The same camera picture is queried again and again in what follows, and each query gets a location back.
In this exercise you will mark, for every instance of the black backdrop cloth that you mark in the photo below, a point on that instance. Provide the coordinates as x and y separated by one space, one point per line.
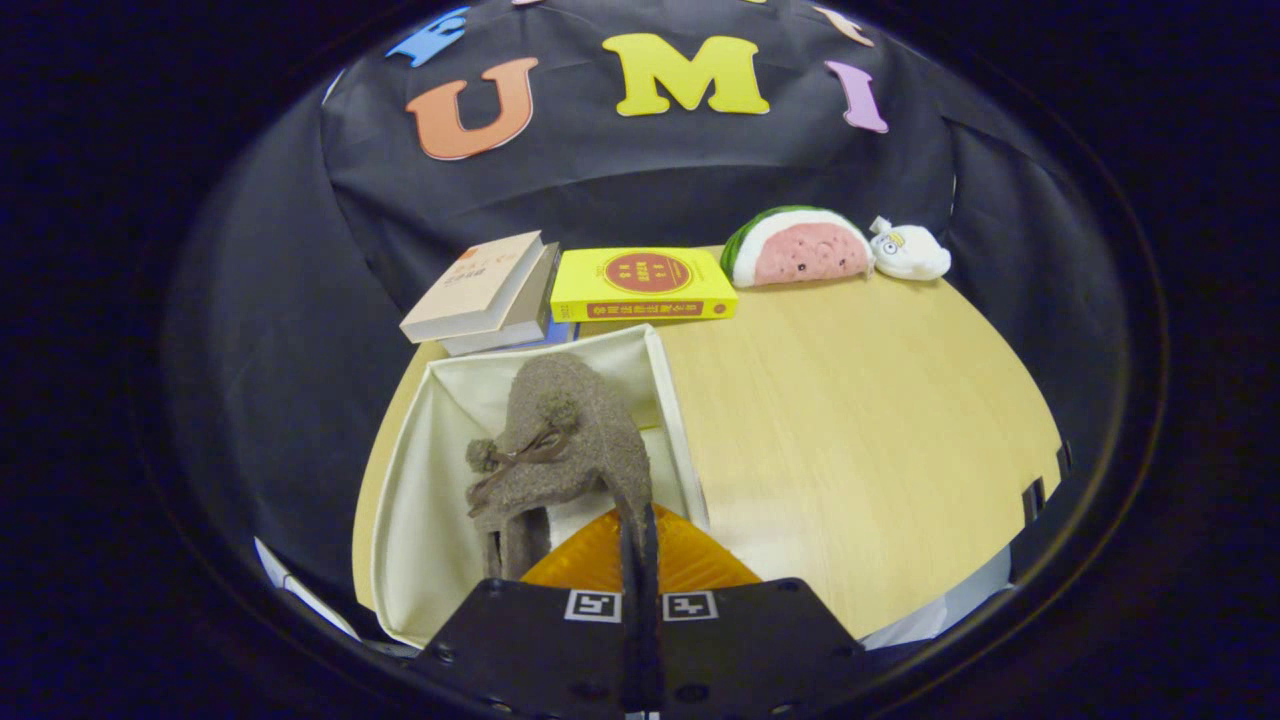
650 180

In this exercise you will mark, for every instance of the black table bracket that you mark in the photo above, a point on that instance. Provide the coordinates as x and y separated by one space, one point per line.
1063 458
1033 498

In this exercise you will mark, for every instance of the cream fabric storage box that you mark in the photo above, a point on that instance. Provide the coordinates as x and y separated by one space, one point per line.
430 520

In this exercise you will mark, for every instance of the grey book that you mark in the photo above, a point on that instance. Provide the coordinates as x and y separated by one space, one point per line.
535 310

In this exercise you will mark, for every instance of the watermelon slice plush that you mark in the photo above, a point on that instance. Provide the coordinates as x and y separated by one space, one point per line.
800 250

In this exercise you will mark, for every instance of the white sheet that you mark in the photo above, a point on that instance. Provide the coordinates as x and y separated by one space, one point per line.
940 612

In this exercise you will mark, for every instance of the blue book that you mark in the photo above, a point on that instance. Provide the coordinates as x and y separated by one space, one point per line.
560 337

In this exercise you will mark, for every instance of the white panel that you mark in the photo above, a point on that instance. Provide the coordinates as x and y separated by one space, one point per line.
300 592

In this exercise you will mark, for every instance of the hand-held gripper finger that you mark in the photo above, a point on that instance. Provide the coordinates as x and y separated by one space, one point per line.
631 650
650 650

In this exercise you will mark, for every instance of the white plush toy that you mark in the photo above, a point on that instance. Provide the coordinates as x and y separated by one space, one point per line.
915 255

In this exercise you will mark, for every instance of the brown fuzzy shoe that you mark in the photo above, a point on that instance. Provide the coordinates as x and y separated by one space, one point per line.
590 430

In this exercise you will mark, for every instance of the yellow book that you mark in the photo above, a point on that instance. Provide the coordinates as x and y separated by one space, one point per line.
590 280

